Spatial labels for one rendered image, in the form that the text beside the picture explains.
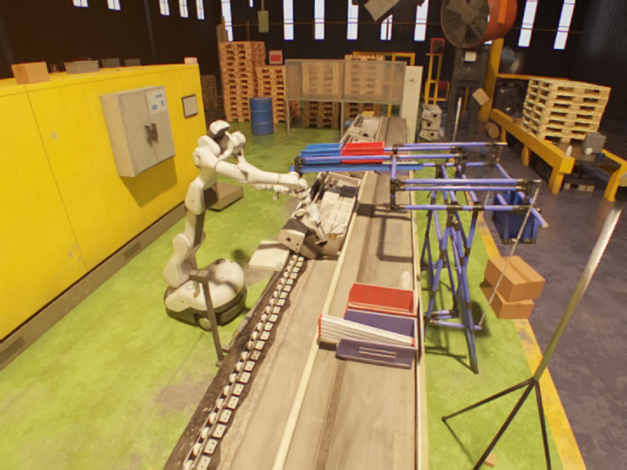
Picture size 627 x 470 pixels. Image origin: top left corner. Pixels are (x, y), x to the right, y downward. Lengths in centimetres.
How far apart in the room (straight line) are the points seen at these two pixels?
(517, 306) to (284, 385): 224
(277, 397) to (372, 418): 38
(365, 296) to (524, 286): 167
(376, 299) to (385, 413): 62
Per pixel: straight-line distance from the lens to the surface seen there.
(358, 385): 155
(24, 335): 341
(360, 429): 144
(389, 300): 185
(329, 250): 224
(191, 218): 260
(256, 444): 141
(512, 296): 318
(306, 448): 139
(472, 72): 874
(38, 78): 341
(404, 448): 143
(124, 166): 374
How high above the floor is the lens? 198
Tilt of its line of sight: 29 degrees down
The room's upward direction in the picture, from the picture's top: straight up
